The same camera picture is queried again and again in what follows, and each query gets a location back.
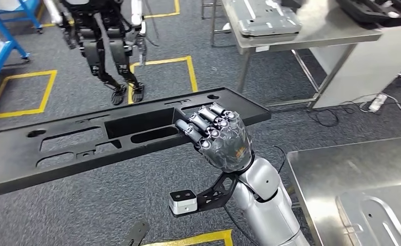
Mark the stainless steel table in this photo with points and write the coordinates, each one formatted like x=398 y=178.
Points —
x=316 y=34

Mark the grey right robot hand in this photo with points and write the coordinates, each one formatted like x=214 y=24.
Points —
x=227 y=146

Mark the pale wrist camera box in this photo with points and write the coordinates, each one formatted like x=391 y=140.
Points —
x=183 y=205

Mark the stamped metal panel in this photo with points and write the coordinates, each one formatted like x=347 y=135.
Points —
x=384 y=217

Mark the black humanoid robot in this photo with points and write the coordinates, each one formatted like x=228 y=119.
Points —
x=98 y=51

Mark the metal frame stand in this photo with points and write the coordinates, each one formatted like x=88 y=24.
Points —
x=213 y=23

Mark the white power strip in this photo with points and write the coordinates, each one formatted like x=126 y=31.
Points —
x=377 y=102

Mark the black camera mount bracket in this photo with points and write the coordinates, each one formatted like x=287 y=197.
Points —
x=215 y=198

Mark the yellow floor tape square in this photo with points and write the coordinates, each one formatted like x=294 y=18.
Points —
x=193 y=237

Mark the long black plastic part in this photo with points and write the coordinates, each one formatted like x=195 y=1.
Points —
x=10 y=166

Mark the white cabinet panel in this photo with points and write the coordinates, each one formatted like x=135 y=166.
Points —
x=373 y=68

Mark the grey metal panel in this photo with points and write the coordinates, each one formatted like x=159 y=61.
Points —
x=265 y=20

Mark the blue wheeled shelf cart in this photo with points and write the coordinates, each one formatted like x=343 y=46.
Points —
x=29 y=10
x=3 y=30

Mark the black plastic tray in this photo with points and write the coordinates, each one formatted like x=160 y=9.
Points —
x=373 y=12

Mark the stainless steel workbench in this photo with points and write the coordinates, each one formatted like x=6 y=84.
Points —
x=322 y=169

